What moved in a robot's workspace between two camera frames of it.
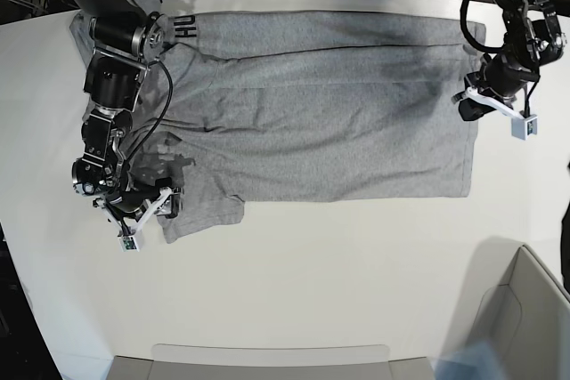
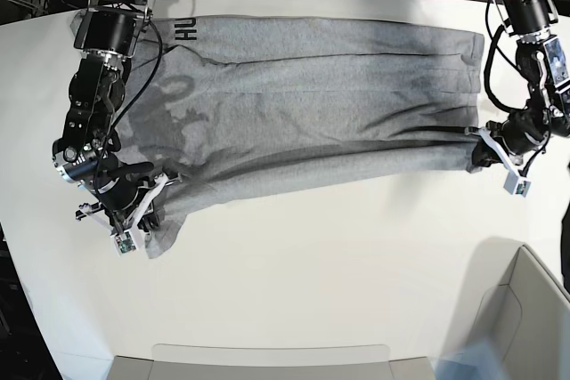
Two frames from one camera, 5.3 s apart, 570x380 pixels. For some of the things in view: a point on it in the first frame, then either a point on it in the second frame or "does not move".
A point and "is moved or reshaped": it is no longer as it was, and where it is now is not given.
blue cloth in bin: [477, 361] does not move
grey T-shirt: [302, 106] is moved or reshaped
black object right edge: [565, 241] does not move
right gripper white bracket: [469, 109] -> [514, 179]
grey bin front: [174, 361] does not move
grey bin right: [522, 310] does not move
